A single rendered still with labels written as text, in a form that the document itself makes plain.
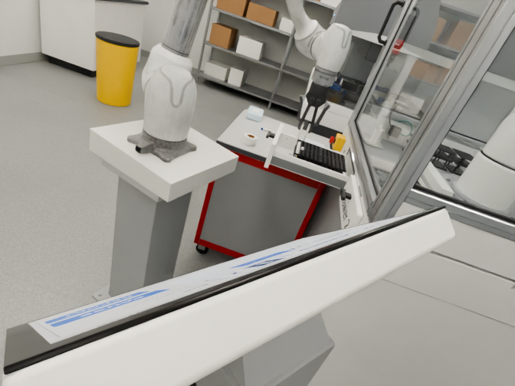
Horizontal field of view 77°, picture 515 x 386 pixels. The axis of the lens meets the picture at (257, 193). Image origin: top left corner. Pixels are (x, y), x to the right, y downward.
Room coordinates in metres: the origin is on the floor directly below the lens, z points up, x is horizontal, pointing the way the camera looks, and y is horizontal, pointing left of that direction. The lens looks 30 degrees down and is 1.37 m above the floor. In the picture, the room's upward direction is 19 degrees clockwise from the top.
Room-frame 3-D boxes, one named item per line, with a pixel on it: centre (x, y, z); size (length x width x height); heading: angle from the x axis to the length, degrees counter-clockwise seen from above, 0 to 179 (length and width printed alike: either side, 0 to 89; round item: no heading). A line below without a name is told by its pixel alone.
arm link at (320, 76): (1.34, -0.10, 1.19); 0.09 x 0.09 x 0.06
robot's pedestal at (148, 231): (1.03, 0.38, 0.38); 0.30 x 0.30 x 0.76; 68
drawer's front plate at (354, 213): (0.99, -0.31, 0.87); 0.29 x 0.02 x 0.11; 179
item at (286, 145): (1.31, -0.21, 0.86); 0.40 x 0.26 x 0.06; 89
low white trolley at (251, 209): (1.73, -0.03, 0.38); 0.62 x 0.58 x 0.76; 179
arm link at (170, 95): (1.04, 0.38, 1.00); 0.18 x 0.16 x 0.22; 30
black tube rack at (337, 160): (1.31, -0.20, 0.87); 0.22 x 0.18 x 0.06; 89
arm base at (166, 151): (1.01, 0.38, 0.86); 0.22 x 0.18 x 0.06; 165
